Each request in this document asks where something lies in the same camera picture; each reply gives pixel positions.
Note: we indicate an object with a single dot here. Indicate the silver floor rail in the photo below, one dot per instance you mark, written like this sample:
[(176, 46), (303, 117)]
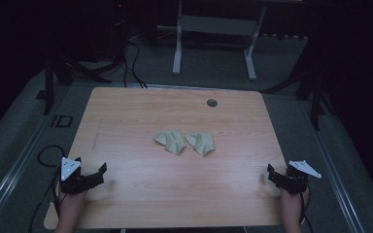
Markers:
[(336, 174), (9, 181)]

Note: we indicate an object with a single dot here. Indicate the white metal table frame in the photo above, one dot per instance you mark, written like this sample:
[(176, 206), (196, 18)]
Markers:
[(217, 25)]

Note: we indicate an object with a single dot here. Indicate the grey round table grommet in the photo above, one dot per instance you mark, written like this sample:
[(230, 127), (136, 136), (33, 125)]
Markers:
[(212, 103)]

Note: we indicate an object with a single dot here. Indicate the person's right hand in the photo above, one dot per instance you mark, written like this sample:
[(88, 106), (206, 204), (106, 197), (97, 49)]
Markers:
[(292, 201)]

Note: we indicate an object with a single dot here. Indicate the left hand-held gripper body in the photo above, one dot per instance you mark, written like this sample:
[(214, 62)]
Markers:
[(74, 184)]

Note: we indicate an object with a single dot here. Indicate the beige sock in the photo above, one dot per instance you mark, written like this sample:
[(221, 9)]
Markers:
[(203, 142), (173, 142)]

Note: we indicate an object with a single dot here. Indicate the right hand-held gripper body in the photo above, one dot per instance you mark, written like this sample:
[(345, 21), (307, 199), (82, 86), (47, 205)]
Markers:
[(294, 181)]

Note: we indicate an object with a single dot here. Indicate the black metal stand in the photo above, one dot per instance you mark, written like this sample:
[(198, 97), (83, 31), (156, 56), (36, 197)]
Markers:
[(315, 97), (49, 87)]

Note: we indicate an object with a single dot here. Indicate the person's left hand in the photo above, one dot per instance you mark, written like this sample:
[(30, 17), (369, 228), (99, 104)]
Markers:
[(72, 201)]

